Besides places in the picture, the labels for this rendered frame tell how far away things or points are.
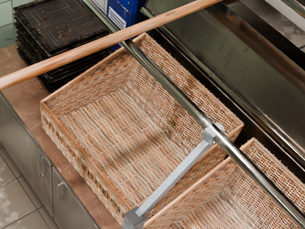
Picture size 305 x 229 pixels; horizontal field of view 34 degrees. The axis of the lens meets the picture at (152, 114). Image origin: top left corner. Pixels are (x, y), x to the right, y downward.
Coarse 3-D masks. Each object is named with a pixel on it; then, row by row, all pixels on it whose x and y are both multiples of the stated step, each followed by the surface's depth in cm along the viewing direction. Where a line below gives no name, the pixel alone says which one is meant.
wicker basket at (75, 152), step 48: (144, 48) 197; (48, 96) 182; (96, 96) 202; (144, 96) 204; (192, 96) 184; (96, 144) 190; (144, 144) 193; (192, 144) 191; (96, 192) 176; (144, 192) 180
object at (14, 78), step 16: (208, 0) 154; (160, 16) 146; (176, 16) 148; (128, 32) 140; (80, 48) 133; (96, 48) 135; (48, 64) 128; (64, 64) 132; (0, 80) 123; (16, 80) 124
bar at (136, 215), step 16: (80, 0) 153; (96, 16) 149; (112, 32) 145; (128, 48) 142; (144, 64) 138; (160, 80) 135; (176, 96) 132; (192, 112) 129; (208, 128) 126; (208, 144) 127; (224, 144) 123; (192, 160) 128; (240, 160) 121; (176, 176) 129; (256, 176) 118; (160, 192) 130; (272, 192) 116; (144, 208) 132; (288, 208) 113; (128, 224) 133; (304, 224) 111
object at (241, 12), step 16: (224, 0) 160; (240, 16) 155; (256, 16) 156; (256, 32) 152; (272, 32) 152; (272, 48) 149; (288, 48) 148; (288, 64) 147; (304, 64) 145; (304, 80) 145
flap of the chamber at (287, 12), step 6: (270, 0) 123; (276, 0) 122; (300, 0) 125; (276, 6) 122; (282, 6) 121; (288, 6) 120; (282, 12) 121; (288, 12) 120; (294, 12) 119; (288, 18) 121; (294, 18) 119; (300, 18) 118; (300, 24) 118
